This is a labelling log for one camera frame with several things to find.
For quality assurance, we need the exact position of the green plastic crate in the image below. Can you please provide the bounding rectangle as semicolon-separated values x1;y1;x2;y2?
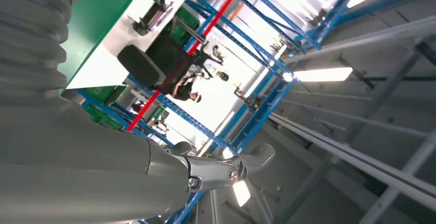
163;6;201;48
81;85;129;132

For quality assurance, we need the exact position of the white table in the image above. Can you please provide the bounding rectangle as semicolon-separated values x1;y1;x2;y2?
66;0;190;90

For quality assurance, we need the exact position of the black hard case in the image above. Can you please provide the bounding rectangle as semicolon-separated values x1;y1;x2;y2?
117;33;193;96

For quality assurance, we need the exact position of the person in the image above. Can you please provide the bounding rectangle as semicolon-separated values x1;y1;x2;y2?
171;76;202;104

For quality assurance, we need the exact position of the green table board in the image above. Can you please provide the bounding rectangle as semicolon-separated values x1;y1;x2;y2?
58;0;151;84

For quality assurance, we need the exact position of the black handheld controller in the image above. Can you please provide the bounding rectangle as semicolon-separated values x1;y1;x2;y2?
133;0;174;36

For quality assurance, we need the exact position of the blue metal shelving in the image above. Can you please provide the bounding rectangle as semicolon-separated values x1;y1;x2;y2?
73;0;355;224

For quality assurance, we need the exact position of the red metal beam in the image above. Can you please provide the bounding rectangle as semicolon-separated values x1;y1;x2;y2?
126;0;249;133

